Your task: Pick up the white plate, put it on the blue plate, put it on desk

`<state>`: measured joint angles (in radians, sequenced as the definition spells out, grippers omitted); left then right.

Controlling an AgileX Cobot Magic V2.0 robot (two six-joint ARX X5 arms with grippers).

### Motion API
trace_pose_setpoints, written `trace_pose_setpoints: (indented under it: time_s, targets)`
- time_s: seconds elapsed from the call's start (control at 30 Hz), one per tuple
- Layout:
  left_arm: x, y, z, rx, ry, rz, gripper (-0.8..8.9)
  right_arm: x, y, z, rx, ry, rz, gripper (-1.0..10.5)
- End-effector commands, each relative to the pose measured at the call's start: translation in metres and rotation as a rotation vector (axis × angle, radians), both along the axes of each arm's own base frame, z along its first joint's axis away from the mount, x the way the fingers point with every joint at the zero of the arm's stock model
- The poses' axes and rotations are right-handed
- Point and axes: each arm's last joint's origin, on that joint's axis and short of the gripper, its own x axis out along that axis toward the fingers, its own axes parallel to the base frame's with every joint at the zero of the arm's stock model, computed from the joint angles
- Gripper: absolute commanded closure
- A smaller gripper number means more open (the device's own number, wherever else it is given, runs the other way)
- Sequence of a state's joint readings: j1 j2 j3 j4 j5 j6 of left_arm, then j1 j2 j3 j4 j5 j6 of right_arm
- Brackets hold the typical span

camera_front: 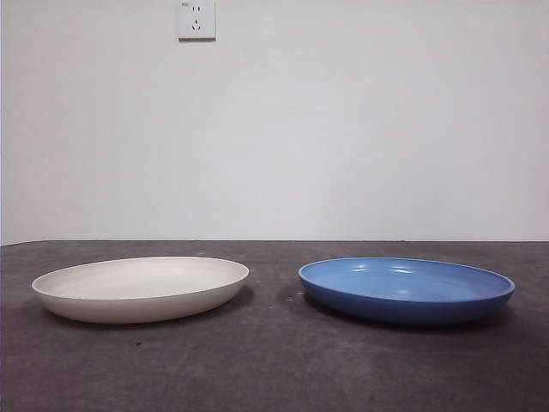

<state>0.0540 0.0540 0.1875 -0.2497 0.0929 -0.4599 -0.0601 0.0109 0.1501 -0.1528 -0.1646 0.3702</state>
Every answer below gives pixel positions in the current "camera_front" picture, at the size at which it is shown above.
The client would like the white round plate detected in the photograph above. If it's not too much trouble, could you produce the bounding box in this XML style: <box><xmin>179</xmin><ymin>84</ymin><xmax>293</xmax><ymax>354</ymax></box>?
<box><xmin>31</xmin><ymin>256</ymin><xmax>250</xmax><ymax>325</ymax></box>

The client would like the blue round plate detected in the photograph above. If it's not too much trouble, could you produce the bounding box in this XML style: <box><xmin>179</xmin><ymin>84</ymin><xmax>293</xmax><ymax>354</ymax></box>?
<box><xmin>298</xmin><ymin>257</ymin><xmax>516</xmax><ymax>325</ymax></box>

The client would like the white wall socket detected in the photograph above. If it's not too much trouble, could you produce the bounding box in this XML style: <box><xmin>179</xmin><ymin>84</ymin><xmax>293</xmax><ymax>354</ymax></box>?
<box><xmin>178</xmin><ymin>0</ymin><xmax>217</xmax><ymax>43</ymax></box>

